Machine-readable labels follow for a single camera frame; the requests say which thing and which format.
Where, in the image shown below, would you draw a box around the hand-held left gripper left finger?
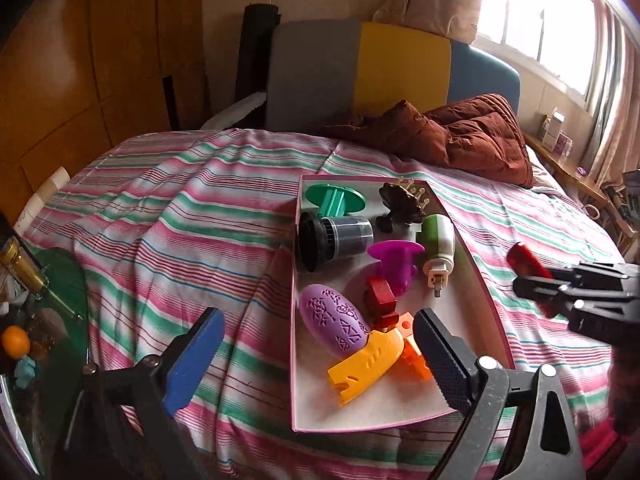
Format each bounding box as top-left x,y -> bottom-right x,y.
52,306 -> 227,480

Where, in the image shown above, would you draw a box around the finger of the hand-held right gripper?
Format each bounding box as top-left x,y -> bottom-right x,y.
512,261 -> 640,302
537,295 -> 640,347

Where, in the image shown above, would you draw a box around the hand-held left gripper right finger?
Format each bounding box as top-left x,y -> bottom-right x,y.
412,308 -> 586,480

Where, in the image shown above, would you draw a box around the orange linked cubes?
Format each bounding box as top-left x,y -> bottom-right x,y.
397,327 -> 433,381

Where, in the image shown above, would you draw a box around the glossy red capsule case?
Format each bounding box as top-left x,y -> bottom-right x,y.
506,241 -> 554,281

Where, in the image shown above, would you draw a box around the yellow plastic toy piece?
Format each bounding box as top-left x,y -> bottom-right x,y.
327,327 -> 406,407

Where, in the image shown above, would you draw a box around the red plastic block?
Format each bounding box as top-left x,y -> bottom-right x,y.
363,275 -> 414,332

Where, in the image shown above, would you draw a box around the pink cardboard box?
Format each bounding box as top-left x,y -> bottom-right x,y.
290,174 -> 516,433

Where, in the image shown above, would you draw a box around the purple plastic funnel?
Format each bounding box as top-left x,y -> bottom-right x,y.
366,239 -> 426,297

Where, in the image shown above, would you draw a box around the green white plug-in device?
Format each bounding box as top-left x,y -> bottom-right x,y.
416,213 -> 457,300

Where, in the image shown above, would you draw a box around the purple patterned oval case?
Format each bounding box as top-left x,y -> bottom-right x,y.
299,283 -> 372,359

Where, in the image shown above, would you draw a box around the black cylindrical filter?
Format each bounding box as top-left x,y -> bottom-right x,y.
297,210 -> 375,273

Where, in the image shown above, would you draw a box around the brown hair clip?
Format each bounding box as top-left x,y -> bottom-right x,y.
375,177 -> 433,233

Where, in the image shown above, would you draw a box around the green plastic spool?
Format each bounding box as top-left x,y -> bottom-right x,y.
305,183 -> 367,218

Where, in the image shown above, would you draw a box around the red cloth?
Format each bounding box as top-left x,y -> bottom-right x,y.
580,420 -> 640,480

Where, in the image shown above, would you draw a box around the cluttered side rack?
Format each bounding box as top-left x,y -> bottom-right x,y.
602,170 -> 640,241

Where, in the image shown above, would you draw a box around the wooden bedside shelf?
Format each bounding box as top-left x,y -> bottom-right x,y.
522,132 -> 608,216

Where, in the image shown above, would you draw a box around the white pillow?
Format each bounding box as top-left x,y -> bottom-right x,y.
525,147 -> 566,196

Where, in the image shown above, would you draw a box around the green glass table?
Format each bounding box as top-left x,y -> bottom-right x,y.
0,247 -> 91,461

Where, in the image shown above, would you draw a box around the striped bedspread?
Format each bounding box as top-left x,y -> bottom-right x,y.
22,127 -> 631,480

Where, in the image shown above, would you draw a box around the white carton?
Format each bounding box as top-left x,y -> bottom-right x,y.
539,109 -> 566,148

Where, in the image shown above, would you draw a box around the teal crumpled object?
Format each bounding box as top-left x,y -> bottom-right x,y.
14,357 -> 39,390

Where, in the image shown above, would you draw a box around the sheer striped curtain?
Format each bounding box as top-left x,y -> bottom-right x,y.
582,0 -> 640,186

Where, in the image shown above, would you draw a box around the orange fruit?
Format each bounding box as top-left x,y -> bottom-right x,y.
1,325 -> 31,360

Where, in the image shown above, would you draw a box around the brown quilt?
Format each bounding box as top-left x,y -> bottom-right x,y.
325,92 -> 533,189

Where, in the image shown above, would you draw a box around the gold bottle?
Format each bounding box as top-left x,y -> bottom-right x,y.
0,236 -> 48,293

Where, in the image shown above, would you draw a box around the stack of white paper cups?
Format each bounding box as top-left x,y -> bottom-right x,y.
15,166 -> 71,233

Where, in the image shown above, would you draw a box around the window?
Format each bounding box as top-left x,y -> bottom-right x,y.
472,0 -> 608,108

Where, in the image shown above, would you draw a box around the grey yellow blue headboard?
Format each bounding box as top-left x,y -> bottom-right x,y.
265,17 -> 521,133

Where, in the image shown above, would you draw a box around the wooden wardrobe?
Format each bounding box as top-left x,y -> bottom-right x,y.
0,0 -> 208,221

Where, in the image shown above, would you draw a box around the black rolled mat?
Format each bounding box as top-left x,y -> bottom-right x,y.
235,4 -> 281,106

